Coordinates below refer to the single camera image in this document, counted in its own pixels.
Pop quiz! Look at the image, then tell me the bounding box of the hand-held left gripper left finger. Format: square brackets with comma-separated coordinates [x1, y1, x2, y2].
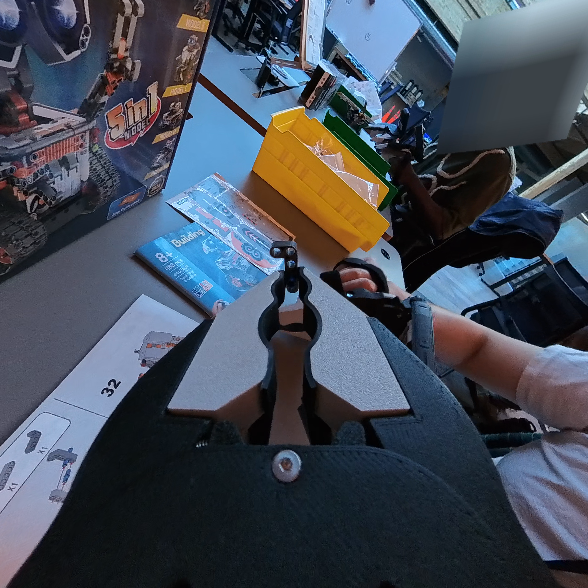
[168, 270, 283, 444]

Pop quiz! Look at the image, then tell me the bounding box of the robot kit box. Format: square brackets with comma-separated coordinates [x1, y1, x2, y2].
[0, 0, 217, 276]

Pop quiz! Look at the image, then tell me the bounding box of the clear plastic bag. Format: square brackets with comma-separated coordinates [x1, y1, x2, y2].
[308, 135, 382, 209]

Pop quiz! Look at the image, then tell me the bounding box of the blue instruction booklet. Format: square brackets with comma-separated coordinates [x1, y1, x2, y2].
[134, 223, 276, 318]

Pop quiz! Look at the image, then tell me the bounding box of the wooden easel board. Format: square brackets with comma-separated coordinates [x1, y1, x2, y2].
[301, 0, 327, 70]

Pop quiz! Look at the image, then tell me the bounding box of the robot sticker sheet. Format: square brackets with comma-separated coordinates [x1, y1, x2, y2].
[165, 172, 288, 272]

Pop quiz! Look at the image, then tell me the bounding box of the black office chair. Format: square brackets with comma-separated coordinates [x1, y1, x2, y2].
[461, 255, 588, 350]

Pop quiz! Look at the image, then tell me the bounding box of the yellow plastic bin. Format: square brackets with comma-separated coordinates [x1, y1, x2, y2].
[252, 106, 391, 252]

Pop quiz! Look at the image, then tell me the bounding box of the grey holed beam with blue pin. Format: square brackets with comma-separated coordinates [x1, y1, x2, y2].
[270, 240, 299, 295]

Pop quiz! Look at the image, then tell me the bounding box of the whiteboard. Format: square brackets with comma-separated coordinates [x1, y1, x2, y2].
[324, 0, 423, 83]

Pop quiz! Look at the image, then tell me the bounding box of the person's right hand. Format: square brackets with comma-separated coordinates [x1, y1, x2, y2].
[340, 267, 407, 304]

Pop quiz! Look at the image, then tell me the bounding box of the black harness strap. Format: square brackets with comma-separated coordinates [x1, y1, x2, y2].
[544, 558, 588, 575]

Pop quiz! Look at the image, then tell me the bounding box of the black phone stand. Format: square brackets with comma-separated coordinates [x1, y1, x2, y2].
[255, 55, 276, 88]

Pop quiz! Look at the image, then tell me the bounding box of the navy jacket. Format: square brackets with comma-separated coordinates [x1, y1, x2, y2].
[469, 193, 565, 260]

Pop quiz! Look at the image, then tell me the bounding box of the grey desk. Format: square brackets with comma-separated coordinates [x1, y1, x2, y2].
[0, 83, 407, 460]

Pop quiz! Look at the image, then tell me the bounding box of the grey table with wooden edge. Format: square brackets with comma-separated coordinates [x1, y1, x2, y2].
[198, 34, 350, 138]

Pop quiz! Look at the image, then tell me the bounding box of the green plastic bin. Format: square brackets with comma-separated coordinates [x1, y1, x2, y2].
[323, 109, 399, 209]
[331, 89, 373, 125]

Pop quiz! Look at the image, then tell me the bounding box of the open white instruction booklet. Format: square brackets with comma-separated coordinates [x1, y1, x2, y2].
[0, 294, 203, 579]

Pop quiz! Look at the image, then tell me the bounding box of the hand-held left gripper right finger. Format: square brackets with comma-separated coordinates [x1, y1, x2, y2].
[299, 268, 411, 444]

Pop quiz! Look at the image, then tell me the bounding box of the dark green plaid cloth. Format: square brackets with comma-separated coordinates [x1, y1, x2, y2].
[482, 432, 545, 448]

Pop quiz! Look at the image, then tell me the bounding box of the person's right forearm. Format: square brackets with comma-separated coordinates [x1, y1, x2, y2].
[400, 294, 554, 430]

